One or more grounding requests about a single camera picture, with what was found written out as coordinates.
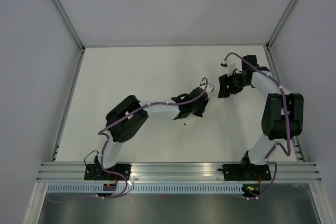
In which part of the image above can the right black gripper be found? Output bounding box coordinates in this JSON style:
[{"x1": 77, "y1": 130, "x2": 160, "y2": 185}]
[{"x1": 218, "y1": 71, "x2": 249, "y2": 98}]

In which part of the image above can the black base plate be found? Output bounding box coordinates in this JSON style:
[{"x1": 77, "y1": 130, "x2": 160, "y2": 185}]
[
  {"x1": 217, "y1": 164, "x2": 271, "y2": 182},
  {"x1": 84, "y1": 163, "x2": 131, "y2": 181}
]

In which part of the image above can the left aluminium frame post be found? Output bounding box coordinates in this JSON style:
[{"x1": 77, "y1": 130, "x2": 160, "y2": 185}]
[{"x1": 51, "y1": 0, "x2": 85, "y2": 52}]

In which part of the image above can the white cloth napkin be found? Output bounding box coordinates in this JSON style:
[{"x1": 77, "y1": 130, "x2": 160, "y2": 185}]
[{"x1": 206, "y1": 98, "x2": 225, "y2": 110}]

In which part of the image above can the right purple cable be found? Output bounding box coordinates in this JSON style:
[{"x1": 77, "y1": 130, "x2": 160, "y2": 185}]
[{"x1": 224, "y1": 52, "x2": 292, "y2": 201}]

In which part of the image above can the white slotted cable duct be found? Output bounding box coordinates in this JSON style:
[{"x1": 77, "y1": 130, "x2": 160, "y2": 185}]
[{"x1": 47, "y1": 183, "x2": 243, "y2": 195}]

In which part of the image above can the aluminium mounting rail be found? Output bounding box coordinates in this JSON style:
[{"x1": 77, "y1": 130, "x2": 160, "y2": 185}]
[{"x1": 35, "y1": 162, "x2": 322, "y2": 184}]

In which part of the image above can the right aluminium frame post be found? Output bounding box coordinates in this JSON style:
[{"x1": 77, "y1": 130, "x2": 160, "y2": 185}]
[{"x1": 264, "y1": 0, "x2": 299, "y2": 50}]

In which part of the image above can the aluminium frame post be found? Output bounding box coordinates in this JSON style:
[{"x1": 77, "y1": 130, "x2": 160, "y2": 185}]
[
  {"x1": 51, "y1": 0, "x2": 85, "y2": 52},
  {"x1": 264, "y1": 0, "x2": 299, "y2": 50}
]

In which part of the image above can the purple cable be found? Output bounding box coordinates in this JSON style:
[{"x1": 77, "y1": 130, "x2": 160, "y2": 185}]
[
  {"x1": 97, "y1": 77, "x2": 209, "y2": 204},
  {"x1": 224, "y1": 52, "x2": 292, "y2": 201}
]

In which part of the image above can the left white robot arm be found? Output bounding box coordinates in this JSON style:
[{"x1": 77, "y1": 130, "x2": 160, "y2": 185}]
[{"x1": 96, "y1": 86, "x2": 214, "y2": 180}]

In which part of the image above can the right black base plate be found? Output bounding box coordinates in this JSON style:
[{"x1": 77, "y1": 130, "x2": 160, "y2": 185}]
[{"x1": 217, "y1": 164, "x2": 271, "y2": 182}]

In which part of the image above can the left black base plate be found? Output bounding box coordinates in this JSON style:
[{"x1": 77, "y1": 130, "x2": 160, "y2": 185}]
[{"x1": 84, "y1": 163, "x2": 131, "y2": 181}]

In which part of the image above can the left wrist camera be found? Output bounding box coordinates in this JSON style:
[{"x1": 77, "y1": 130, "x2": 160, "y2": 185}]
[{"x1": 199, "y1": 81, "x2": 215, "y2": 96}]

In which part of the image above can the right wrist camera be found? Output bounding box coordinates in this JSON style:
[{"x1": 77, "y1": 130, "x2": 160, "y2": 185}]
[{"x1": 220, "y1": 60, "x2": 238, "y2": 76}]

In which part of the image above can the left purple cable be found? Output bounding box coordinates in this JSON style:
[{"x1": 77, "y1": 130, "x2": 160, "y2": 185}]
[{"x1": 97, "y1": 77, "x2": 209, "y2": 204}]

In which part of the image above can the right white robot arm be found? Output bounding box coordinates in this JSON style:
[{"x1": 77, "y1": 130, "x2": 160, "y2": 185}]
[{"x1": 218, "y1": 55, "x2": 304, "y2": 179}]

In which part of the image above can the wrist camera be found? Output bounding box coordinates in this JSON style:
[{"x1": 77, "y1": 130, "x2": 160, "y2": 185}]
[
  {"x1": 220, "y1": 60, "x2": 238, "y2": 76},
  {"x1": 199, "y1": 81, "x2": 215, "y2": 96}
]

